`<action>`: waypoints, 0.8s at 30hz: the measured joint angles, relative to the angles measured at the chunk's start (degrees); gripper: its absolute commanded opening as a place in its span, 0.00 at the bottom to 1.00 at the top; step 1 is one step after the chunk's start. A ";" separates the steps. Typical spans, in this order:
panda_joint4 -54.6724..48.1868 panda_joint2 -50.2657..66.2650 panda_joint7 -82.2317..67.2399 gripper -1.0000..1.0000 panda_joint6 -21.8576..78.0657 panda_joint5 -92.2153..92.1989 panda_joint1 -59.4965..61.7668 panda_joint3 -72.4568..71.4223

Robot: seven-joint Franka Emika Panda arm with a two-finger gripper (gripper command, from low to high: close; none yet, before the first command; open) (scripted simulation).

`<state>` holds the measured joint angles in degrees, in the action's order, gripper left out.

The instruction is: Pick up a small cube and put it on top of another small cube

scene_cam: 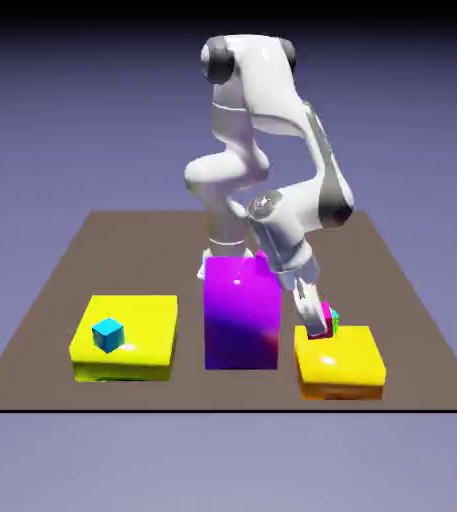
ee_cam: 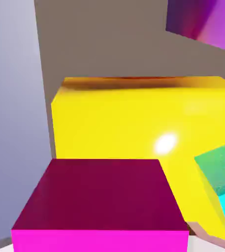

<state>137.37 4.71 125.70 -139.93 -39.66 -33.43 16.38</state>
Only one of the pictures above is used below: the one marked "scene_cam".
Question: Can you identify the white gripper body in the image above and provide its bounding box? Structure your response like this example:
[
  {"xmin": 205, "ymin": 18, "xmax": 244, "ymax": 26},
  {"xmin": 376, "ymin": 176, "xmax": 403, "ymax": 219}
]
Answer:
[{"xmin": 290, "ymin": 275, "xmax": 328, "ymax": 338}]

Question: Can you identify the small cyan cube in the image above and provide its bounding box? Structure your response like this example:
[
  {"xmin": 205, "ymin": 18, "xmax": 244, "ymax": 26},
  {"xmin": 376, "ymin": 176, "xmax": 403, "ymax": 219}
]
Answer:
[{"xmin": 91, "ymin": 316, "xmax": 126, "ymax": 355}]

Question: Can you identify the large yellow-orange box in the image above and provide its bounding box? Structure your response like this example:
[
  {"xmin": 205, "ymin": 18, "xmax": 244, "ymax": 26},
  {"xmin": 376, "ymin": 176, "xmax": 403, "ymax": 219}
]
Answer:
[{"xmin": 293, "ymin": 324, "xmax": 388, "ymax": 402}]

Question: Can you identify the large purple box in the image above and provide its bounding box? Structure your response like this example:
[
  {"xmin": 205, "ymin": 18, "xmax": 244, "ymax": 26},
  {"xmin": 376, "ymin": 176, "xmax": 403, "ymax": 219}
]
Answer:
[{"xmin": 203, "ymin": 255, "xmax": 284, "ymax": 372}]

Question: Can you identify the large yellow box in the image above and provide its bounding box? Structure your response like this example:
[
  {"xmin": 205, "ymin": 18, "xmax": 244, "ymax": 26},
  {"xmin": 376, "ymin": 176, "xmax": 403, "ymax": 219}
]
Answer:
[{"xmin": 68, "ymin": 294, "xmax": 179, "ymax": 383}]

